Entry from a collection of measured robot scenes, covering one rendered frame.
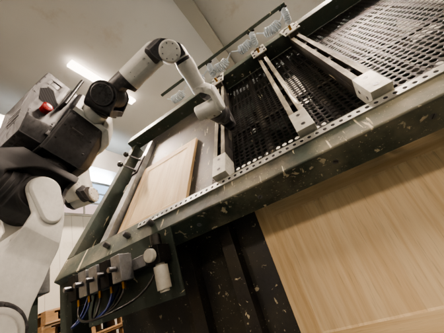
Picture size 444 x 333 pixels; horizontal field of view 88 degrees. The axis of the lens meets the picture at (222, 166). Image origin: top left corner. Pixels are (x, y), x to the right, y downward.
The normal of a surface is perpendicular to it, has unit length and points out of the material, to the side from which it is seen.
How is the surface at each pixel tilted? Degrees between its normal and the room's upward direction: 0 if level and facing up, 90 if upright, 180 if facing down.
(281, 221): 90
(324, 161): 147
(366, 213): 90
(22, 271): 90
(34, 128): 114
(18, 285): 90
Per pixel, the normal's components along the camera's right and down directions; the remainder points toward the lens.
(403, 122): 0.00, 0.60
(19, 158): 0.83, -0.45
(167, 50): 0.22, 0.35
